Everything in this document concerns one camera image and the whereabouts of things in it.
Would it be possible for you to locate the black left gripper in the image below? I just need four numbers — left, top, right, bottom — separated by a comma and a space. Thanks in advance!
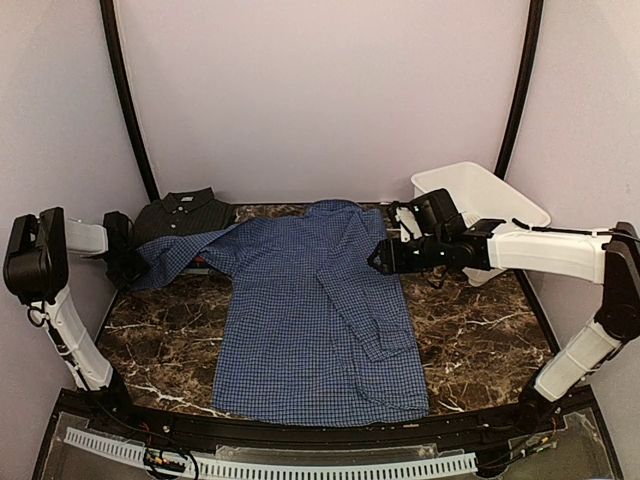
104, 248, 149, 293

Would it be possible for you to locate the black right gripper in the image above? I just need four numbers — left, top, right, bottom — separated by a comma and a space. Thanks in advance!
367, 232, 449, 275

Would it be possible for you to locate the blue checked long sleeve shirt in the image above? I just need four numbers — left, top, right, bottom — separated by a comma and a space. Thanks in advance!
135, 200, 429, 427

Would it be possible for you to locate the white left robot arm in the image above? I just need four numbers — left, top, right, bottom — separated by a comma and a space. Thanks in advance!
3, 207, 149, 393

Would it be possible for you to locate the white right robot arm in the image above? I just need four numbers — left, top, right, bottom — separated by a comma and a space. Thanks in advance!
368, 189, 639, 434

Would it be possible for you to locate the white plastic basket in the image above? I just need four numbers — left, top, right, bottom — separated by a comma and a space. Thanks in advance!
411, 162, 551, 286

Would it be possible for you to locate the black striped folded shirt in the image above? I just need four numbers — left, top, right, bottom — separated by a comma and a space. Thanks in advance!
133, 187, 236, 247

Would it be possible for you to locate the black front table rail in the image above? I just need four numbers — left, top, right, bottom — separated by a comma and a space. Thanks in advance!
54, 389, 596, 454

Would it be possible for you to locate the white slotted cable duct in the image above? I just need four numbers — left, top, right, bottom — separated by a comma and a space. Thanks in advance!
64, 427, 478, 480

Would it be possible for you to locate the black right frame post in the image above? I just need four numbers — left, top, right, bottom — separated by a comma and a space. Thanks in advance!
493, 0, 544, 180

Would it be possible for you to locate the black frame post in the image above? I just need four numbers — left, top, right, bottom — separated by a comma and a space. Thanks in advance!
493, 0, 544, 180
99, 0, 160, 202

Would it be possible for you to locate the black left frame post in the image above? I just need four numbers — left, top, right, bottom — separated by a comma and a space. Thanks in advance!
99, 0, 160, 202

